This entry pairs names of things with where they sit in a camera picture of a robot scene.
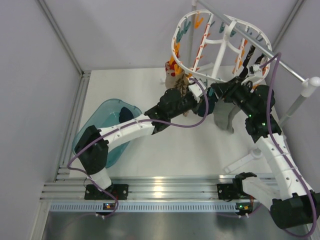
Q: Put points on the teal clothes peg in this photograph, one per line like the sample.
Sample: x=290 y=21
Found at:
x=210 y=93

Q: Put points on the grey striped sock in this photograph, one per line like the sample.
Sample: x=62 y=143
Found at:
x=230 y=117

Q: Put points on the beige sock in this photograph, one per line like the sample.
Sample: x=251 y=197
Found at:
x=171 y=75

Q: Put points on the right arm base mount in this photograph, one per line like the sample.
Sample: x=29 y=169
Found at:
x=227 y=192

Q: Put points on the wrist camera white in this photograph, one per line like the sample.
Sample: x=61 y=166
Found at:
x=255 y=74
x=198 y=90

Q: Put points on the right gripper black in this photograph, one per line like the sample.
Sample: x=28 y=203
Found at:
x=226 y=90

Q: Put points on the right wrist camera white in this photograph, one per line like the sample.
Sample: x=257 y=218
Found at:
x=255 y=74

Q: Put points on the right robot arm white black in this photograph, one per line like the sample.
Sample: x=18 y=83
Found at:
x=295 y=203

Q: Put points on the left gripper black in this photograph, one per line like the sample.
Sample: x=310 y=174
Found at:
x=196 y=105

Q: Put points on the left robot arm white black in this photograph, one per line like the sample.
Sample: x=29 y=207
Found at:
x=95 y=144

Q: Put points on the navy blue sock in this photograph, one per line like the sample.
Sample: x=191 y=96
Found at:
x=213 y=106
x=125 y=115

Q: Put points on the brown checkered sock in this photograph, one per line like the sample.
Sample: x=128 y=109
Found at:
x=181 y=84

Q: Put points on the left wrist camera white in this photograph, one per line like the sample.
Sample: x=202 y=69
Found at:
x=198 y=90

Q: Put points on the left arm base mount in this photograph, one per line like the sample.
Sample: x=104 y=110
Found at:
x=119 y=191

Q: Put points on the aluminium rail frame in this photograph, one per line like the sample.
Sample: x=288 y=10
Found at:
x=178 y=171

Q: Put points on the grey sock in basket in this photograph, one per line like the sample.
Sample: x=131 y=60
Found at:
x=221 y=114

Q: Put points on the white oval clip hanger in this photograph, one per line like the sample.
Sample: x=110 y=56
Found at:
x=212 y=50

